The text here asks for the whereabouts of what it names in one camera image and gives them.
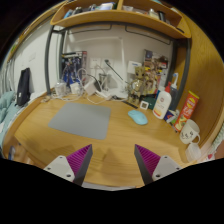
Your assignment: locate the black cable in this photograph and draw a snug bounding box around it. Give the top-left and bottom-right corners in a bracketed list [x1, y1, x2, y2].
[104, 59, 129, 83]

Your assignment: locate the white wall-mounted box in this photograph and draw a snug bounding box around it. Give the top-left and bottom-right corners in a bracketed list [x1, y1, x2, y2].
[127, 60, 143, 76]

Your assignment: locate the small white charger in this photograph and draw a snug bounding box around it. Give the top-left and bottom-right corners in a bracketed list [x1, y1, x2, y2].
[69, 82, 81, 95]

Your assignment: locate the small white square clock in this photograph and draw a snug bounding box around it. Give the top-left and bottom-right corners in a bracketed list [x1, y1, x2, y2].
[139, 100, 150, 111]

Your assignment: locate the wooden shelf unit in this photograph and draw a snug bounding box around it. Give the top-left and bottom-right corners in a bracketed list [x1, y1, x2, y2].
[49, 0, 193, 39]

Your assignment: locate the grey mouse pad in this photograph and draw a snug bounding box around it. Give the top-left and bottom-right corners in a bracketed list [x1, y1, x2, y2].
[47, 101, 112, 141]

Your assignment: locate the large white power adapter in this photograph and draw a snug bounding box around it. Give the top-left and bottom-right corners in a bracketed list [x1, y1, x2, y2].
[83, 79, 98, 96]

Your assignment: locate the clear plastic container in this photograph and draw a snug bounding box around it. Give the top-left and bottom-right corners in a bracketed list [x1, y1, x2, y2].
[184, 142, 202, 163]

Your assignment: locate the clear plastic cup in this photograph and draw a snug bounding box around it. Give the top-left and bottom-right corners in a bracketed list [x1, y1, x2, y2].
[54, 80, 68, 98]

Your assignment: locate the teal blanket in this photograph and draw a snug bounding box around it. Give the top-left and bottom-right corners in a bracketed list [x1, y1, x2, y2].
[0, 91, 18, 144]

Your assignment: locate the white power strip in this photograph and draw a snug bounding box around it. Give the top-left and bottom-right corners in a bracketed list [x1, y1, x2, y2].
[94, 89, 113, 100]

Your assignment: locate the brown brick-built tree figure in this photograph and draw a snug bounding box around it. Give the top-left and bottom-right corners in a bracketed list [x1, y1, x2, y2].
[127, 66, 148, 106]

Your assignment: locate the colourful printed figure box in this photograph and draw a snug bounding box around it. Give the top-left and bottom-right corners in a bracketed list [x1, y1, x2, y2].
[143, 49, 170, 96]

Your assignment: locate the light blue computer mouse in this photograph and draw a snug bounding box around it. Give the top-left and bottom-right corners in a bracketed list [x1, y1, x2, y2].
[127, 109, 149, 126]

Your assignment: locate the black hanging bag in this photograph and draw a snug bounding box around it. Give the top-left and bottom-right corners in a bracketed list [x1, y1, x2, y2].
[15, 67, 32, 108]

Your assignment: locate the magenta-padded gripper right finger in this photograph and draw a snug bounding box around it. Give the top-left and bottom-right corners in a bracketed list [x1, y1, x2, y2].
[133, 143, 183, 186]

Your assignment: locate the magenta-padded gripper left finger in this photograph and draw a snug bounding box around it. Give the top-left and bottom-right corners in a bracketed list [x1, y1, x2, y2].
[43, 143, 93, 187]

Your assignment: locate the blue robot model kit box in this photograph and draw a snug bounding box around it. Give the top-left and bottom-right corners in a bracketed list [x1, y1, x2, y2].
[60, 50, 88, 88]

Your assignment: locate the small blue white box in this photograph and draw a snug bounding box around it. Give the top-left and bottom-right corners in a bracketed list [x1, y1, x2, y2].
[163, 109, 179, 125]

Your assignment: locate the white red-pump lotion bottle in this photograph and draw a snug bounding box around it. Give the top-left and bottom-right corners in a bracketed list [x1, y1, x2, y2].
[152, 82, 173, 120]

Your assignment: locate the white wall socket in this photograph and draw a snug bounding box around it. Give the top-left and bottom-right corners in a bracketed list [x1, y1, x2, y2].
[89, 57, 102, 70]
[101, 58, 115, 70]

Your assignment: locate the steel cup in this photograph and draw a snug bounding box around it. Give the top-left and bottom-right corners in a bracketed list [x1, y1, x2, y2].
[98, 73, 111, 91]

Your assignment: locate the red yellow snack tube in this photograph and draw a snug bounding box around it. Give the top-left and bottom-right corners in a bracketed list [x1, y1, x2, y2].
[172, 90, 200, 133]

